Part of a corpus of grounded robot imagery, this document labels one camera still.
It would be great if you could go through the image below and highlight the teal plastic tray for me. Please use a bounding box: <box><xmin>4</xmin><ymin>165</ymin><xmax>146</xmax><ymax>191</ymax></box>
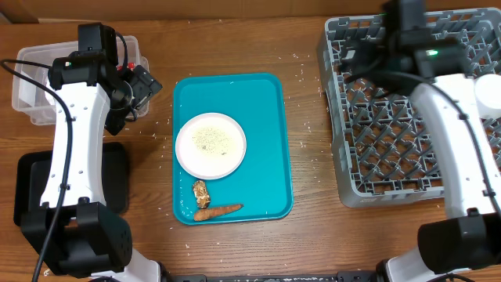
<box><xmin>171</xmin><ymin>73</ymin><xmax>294</xmax><ymax>224</ymax></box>

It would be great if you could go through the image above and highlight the brown walnut piece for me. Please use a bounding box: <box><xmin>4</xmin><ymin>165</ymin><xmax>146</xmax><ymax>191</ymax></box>
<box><xmin>192</xmin><ymin>180</ymin><xmax>211</xmax><ymax>209</ymax></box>

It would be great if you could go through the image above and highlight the white saucer bowl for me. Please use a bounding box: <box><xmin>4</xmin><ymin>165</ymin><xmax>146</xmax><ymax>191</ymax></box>
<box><xmin>474</xmin><ymin>74</ymin><xmax>501</xmax><ymax>119</ymax></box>

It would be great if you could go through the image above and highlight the grey dishwasher rack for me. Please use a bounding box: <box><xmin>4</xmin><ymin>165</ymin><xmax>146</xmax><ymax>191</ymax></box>
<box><xmin>318</xmin><ymin>8</ymin><xmax>500</xmax><ymax>208</ymax></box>

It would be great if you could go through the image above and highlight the red snack wrapper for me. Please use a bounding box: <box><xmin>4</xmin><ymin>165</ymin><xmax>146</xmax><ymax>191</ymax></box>
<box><xmin>117</xmin><ymin>63</ymin><xmax>135</xmax><ymax>71</ymax></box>

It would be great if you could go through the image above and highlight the black plastic tray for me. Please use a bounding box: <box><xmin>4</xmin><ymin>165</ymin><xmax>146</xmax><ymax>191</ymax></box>
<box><xmin>13</xmin><ymin>143</ymin><xmax>130</xmax><ymax>226</ymax></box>

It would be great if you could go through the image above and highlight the large white plate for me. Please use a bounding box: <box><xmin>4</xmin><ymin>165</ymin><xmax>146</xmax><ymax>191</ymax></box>
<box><xmin>175</xmin><ymin>113</ymin><xmax>247</xmax><ymax>180</ymax></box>

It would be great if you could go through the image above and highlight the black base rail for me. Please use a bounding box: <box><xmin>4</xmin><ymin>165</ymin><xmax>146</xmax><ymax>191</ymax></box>
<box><xmin>170</xmin><ymin>270</ymin><xmax>376</xmax><ymax>282</ymax></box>

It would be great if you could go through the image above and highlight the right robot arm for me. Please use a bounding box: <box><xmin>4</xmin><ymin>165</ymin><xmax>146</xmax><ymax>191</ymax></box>
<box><xmin>341</xmin><ymin>39</ymin><xmax>500</xmax><ymax>281</ymax></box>

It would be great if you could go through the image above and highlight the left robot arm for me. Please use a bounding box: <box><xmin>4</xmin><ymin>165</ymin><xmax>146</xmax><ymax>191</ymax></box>
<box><xmin>20</xmin><ymin>52</ymin><xmax>168</xmax><ymax>281</ymax></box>

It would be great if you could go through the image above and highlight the orange carrot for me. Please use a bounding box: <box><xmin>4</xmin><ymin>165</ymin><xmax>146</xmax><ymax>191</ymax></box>
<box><xmin>193</xmin><ymin>204</ymin><xmax>243</xmax><ymax>222</ymax></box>

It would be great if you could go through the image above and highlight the clear plastic bin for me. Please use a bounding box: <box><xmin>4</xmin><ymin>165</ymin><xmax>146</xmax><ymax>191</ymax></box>
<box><xmin>12</xmin><ymin>36</ymin><xmax>150</xmax><ymax>125</ymax></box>

